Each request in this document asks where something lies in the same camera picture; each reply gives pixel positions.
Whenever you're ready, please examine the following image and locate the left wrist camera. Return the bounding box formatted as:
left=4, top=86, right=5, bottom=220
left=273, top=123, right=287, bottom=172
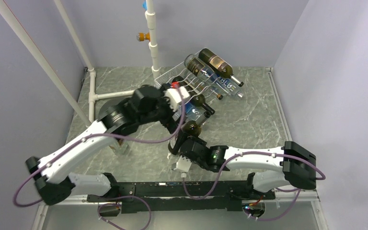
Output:
left=164, top=82, right=191, bottom=112

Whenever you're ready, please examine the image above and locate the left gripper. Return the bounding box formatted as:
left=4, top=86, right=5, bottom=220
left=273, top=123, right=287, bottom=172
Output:
left=138, top=84, right=188, bottom=133

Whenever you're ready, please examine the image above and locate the diagonal white pole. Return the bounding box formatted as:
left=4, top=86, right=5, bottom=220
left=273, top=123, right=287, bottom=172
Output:
left=0, top=0, right=91, bottom=127

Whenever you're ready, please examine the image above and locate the white wire wine rack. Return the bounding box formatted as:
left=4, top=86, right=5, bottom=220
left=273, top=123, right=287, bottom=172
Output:
left=155, top=51, right=228, bottom=96

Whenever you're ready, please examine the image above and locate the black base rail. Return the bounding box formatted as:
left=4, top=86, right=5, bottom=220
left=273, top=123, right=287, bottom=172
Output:
left=85, top=179, right=299, bottom=214

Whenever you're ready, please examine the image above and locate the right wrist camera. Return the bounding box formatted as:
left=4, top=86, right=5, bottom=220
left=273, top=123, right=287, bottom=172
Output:
left=172, top=156, right=192, bottom=173

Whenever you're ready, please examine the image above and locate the blue clip on pipe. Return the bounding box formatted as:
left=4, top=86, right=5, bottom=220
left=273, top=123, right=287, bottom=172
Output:
left=142, top=1, right=147, bottom=10

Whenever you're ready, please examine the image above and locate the clear bottle copper cap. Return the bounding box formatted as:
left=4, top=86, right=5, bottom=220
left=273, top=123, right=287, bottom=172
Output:
left=210, top=90, right=223, bottom=100

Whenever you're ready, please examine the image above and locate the dark wine bottle brown label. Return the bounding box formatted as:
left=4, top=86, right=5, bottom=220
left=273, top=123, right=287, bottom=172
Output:
left=198, top=48, right=244, bottom=87

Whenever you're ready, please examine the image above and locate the blue bottle in rack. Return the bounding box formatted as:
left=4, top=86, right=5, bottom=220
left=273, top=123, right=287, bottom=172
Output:
left=185, top=103, right=211, bottom=126

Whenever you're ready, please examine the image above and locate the grey round perforated disc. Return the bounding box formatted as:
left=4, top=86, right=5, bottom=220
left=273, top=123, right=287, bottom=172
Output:
left=97, top=98, right=121, bottom=120

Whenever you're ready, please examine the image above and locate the dark green wine bottle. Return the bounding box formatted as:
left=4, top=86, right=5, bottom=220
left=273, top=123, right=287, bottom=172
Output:
left=172, top=76, right=215, bottom=115

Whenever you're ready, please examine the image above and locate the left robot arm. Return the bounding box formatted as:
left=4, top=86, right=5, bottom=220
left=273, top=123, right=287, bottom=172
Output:
left=26, top=85, right=190, bottom=206

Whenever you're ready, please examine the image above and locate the orange nozzle on pipe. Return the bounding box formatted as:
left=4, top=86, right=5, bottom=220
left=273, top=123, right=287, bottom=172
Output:
left=137, top=33, right=150, bottom=42

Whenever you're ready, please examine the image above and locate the clear glass bottle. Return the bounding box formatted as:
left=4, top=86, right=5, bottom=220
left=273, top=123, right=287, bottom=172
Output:
left=184, top=54, right=218, bottom=85

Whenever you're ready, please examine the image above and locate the blue glass bottle silver cap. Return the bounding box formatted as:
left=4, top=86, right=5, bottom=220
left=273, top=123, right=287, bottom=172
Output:
left=202, top=69, right=244, bottom=98

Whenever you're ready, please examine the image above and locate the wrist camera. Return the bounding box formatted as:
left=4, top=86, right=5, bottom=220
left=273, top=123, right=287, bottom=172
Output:
left=164, top=82, right=191, bottom=112
left=172, top=156, right=192, bottom=173

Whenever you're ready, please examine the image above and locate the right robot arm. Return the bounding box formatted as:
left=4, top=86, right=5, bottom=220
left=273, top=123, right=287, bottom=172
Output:
left=172, top=138, right=319, bottom=199

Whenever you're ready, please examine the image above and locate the white PVC pipe frame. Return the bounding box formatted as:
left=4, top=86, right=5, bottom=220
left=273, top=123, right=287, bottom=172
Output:
left=54, top=0, right=160, bottom=122

